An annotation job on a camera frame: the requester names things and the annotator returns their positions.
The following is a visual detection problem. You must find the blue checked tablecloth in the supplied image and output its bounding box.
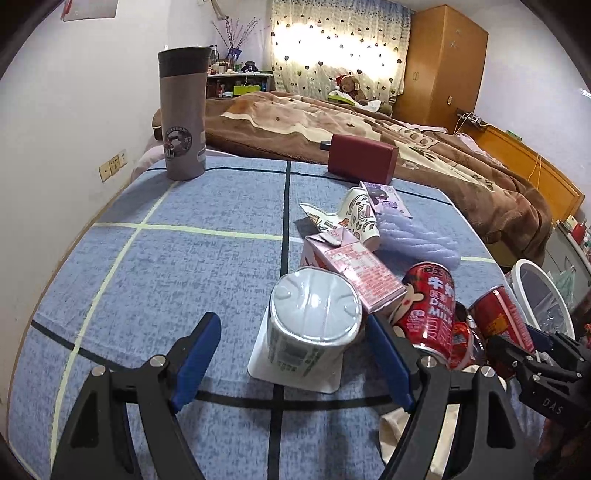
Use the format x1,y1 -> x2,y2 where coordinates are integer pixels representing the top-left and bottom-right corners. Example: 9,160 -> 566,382
7,157 -> 546,480

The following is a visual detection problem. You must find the grey thermos tumbler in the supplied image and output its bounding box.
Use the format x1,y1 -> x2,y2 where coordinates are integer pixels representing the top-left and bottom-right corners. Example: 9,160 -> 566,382
158,46 -> 213,182

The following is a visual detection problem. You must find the white trash bin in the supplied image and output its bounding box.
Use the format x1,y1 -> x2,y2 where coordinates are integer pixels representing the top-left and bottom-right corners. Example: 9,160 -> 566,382
505,258 -> 575,342

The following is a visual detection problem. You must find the pink pillow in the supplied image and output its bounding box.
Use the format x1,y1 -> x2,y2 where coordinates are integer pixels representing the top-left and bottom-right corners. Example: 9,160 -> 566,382
455,134 -> 499,162

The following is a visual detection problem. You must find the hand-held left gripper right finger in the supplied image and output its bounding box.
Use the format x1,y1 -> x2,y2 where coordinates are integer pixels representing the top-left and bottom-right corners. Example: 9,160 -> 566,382
366,315 -> 536,480

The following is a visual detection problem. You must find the cluttered white shelf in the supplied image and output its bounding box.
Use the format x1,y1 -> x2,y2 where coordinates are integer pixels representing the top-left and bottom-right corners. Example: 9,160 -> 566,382
205,60 -> 275,99

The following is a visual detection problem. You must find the vase with purple branches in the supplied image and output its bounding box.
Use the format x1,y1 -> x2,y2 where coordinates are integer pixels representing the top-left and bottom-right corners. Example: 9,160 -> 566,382
211,16 -> 258,70

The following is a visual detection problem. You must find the pink milk carton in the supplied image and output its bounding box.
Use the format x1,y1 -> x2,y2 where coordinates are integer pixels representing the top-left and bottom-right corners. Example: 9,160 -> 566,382
300,227 -> 407,315

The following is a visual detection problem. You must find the white wall hanging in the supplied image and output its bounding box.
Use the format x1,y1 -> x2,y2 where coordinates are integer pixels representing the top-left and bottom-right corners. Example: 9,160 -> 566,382
60,0 -> 116,21

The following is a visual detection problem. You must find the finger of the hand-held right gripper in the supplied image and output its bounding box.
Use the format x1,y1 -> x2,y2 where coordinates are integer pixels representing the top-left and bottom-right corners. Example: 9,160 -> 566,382
524,324 -> 587,365
488,335 -> 539,380

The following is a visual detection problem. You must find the printed paper cup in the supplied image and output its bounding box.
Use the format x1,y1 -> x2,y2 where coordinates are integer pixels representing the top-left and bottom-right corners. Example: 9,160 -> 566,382
299,186 -> 382,250

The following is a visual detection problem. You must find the white card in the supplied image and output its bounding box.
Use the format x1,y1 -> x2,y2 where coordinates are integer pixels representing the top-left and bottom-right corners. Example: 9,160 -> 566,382
247,307 -> 347,394

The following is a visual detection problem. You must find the wooden wardrobe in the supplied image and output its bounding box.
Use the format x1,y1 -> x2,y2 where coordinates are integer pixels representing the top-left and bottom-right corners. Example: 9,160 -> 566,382
392,4 -> 489,132

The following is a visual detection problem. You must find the wooden headboard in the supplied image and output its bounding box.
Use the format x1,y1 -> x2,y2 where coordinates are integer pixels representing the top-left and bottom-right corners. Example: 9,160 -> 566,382
457,124 -> 585,227

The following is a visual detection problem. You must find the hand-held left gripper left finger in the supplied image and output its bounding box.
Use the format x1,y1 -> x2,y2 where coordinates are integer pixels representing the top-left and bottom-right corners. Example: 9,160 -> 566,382
50,312 -> 222,480

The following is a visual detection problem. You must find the clear bubble plastic wrap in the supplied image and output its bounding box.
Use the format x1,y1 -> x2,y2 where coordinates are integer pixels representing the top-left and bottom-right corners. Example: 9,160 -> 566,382
376,212 -> 462,271

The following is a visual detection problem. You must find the dark red box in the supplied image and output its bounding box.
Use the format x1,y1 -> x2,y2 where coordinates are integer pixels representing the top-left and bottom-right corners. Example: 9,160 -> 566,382
327,134 -> 399,183

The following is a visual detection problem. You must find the brown teddy bear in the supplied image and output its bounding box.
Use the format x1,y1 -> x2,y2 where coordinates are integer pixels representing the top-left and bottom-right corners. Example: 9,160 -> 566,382
335,74 -> 370,103

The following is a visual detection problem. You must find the wall socket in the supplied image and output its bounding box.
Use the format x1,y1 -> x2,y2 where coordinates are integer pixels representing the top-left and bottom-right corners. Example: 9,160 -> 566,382
98,148 -> 128,182

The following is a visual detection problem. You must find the heart-patterned curtain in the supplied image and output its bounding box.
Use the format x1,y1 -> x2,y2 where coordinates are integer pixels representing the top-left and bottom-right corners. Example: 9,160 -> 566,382
270,0 -> 413,104

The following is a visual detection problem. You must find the red cartoon-face milk can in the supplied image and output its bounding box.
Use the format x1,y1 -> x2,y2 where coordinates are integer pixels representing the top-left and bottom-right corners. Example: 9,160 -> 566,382
390,262 -> 457,370

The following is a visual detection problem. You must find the grey nightstand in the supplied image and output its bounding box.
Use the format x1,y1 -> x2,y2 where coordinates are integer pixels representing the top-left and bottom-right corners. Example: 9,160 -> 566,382
538,222 -> 591,296

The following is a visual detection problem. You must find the brown printed blanket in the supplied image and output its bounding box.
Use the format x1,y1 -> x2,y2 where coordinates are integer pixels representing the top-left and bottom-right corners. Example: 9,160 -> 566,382
152,90 -> 552,266

